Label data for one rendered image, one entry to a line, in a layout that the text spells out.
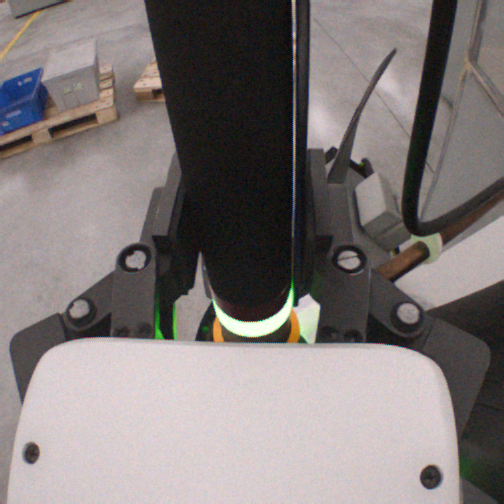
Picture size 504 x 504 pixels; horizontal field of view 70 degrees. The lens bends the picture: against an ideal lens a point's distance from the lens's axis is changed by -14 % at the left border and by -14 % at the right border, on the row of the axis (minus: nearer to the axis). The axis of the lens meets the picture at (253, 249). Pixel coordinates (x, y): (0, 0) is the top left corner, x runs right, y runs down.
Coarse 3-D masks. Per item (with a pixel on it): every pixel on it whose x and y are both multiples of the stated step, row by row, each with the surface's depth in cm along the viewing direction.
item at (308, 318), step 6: (312, 306) 24; (318, 306) 24; (300, 312) 24; (306, 312) 24; (312, 312) 23; (318, 312) 23; (300, 318) 23; (306, 318) 23; (312, 318) 23; (300, 324) 23; (306, 324) 23; (312, 324) 23; (300, 330) 23; (306, 330) 23; (312, 330) 23; (300, 336) 23
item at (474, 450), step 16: (496, 288) 29; (448, 304) 32; (464, 304) 30; (480, 304) 28; (496, 304) 26; (448, 320) 28; (464, 320) 27; (480, 320) 25; (496, 320) 24; (480, 336) 23; (496, 336) 22; (496, 352) 21; (496, 368) 20; (496, 384) 19; (480, 400) 19; (496, 400) 18; (480, 416) 18; (496, 416) 18; (464, 432) 18; (480, 432) 17; (496, 432) 17; (464, 448) 17; (480, 448) 17; (496, 448) 16; (464, 464) 17; (480, 464) 16; (496, 464) 15; (480, 480) 15; (496, 480) 15; (496, 496) 14
